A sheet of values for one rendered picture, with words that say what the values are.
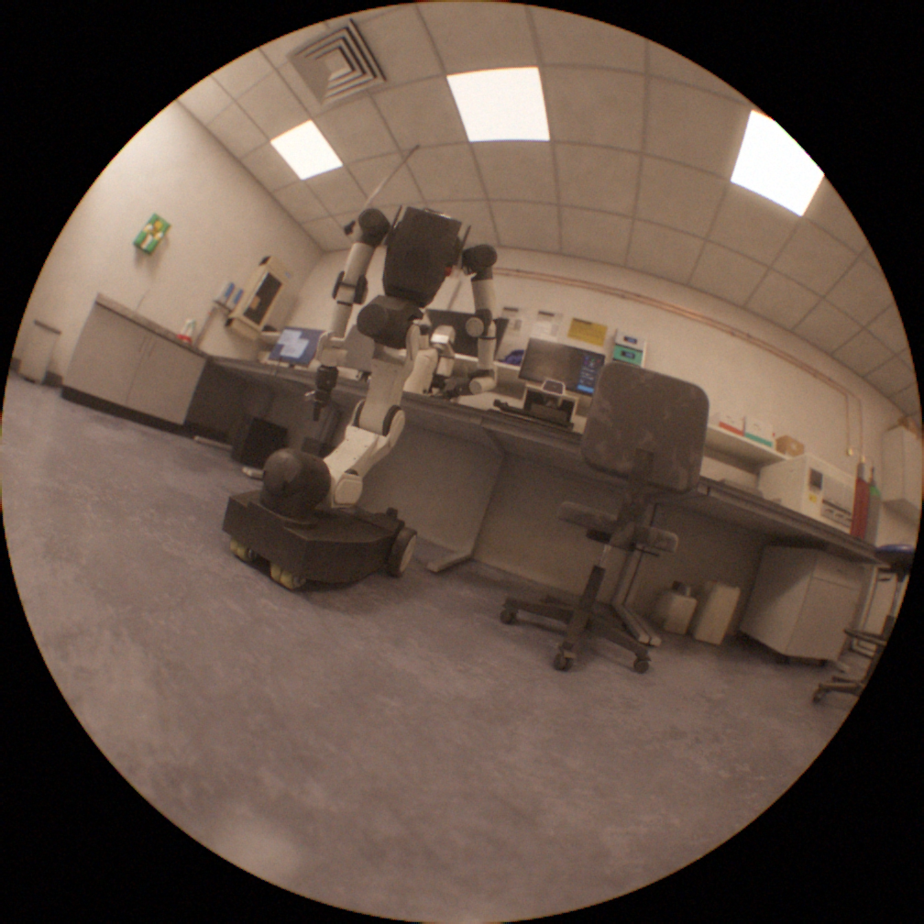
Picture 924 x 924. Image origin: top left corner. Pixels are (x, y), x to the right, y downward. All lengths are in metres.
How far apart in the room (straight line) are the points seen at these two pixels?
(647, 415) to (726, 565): 1.65
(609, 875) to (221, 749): 0.50
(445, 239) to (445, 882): 1.40
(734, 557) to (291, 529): 2.49
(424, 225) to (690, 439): 1.09
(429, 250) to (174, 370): 2.39
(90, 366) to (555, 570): 3.57
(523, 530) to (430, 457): 0.82
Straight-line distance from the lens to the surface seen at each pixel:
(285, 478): 0.85
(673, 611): 2.00
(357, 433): 1.25
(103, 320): 2.88
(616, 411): 1.04
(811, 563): 2.17
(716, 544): 2.43
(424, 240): 1.15
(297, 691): 0.60
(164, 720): 0.52
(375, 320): 1.06
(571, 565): 2.14
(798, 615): 2.16
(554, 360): 1.80
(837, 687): 1.73
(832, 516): 2.30
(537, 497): 2.12
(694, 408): 1.11
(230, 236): 3.94
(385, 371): 1.25
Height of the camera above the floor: 0.41
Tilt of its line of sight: 5 degrees up
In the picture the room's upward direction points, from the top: 19 degrees clockwise
